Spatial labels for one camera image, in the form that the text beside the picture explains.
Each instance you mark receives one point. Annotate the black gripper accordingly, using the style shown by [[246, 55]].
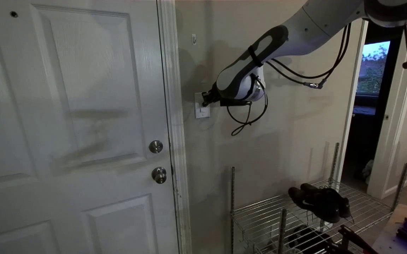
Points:
[[217, 98]]

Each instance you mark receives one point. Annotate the white wall light switch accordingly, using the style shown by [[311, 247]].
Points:
[[201, 112]]

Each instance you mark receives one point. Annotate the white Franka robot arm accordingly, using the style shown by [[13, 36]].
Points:
[[307, 23]]

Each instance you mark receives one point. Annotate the silver deadbolt lock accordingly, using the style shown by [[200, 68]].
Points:
[[156, 147]]

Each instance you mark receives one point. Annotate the silver round door knob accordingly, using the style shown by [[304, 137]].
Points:
[[159, 175]]

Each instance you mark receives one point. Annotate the white panel door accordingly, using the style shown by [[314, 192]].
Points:
[[71, 141]]

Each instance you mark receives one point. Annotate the black shoe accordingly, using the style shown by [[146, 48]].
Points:
[[307, 199], [335, 199]]

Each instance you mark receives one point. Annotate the bright window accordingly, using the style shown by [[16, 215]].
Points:
[[372, 71]]

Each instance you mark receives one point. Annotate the small dark door peephole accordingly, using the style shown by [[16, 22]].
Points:
[[13, 14]]

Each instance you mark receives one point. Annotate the white door frame trim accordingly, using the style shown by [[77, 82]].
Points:
[[176, 141]]

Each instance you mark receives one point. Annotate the white interior doorway frame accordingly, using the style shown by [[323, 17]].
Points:
[[392, 141]]

